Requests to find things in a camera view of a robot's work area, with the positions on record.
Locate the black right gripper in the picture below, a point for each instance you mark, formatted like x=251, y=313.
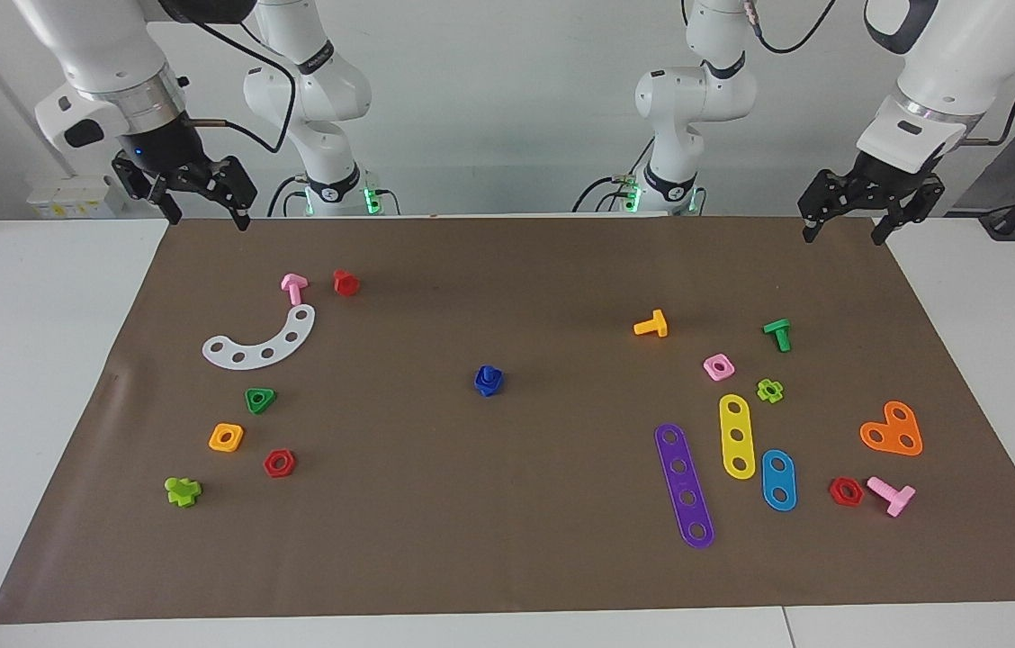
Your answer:
x=161, y=148

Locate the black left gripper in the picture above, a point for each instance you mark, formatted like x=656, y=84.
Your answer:
x=885, y=175

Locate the blue square plastic nut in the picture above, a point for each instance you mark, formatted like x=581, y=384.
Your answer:
x=488, y=389

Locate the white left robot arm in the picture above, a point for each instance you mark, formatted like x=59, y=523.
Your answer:
x=966, y=54

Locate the pink plastic bolt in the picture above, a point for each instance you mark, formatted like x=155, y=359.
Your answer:
x=896, y=498
x=294, y=288

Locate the white power strip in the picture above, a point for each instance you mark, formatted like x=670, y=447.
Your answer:
x=67, y=196

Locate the green plastic bolt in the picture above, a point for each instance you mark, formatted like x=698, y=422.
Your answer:
x=779, y=335

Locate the white curved perforated strip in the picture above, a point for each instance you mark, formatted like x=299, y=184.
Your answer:
x=281, y=346

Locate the red plastic bolt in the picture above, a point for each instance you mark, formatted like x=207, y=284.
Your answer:
x=345, y=284

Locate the green triangle plastic nut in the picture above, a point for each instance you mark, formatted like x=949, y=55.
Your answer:
x=269, y=394

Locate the lime flower plastic nut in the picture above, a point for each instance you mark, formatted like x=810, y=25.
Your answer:
x=761, y=392

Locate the pink square plastic nut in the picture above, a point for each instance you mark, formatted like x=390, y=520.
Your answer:
x=709, y=364

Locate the orange heart-shaped plate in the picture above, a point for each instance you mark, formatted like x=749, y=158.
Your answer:
x=892, y=430

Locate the orange square plastic nut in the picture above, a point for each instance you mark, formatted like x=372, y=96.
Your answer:
x=238, y=432

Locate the orange plastic bolt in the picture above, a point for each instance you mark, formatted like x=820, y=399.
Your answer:
x=654, y=326

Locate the yellow three-hole strip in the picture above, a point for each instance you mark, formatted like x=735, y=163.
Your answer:
x=736, y=421

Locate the red hexagon plastic nut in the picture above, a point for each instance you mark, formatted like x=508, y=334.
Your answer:
x=291, y=461
x=858, y=493

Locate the blue two-hole strip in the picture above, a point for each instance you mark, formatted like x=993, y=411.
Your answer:
x=778, y=481

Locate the lime cross-head plastic bolt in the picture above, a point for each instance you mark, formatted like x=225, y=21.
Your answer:
x=182, y=492

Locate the purple four-hole strip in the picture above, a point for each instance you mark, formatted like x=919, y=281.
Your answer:
x=677, y=451

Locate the brown table mat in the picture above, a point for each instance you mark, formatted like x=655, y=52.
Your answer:
x=489, y=522

